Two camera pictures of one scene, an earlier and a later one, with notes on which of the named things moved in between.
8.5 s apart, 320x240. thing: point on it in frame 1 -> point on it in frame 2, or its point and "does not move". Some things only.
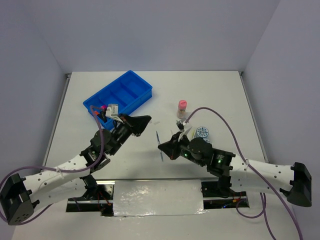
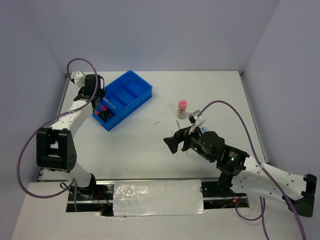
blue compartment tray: [127, 91] does not move
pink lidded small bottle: [181, 112] does not move
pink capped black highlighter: [104, 107] does not move
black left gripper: [136, 124] -> [102, 92]
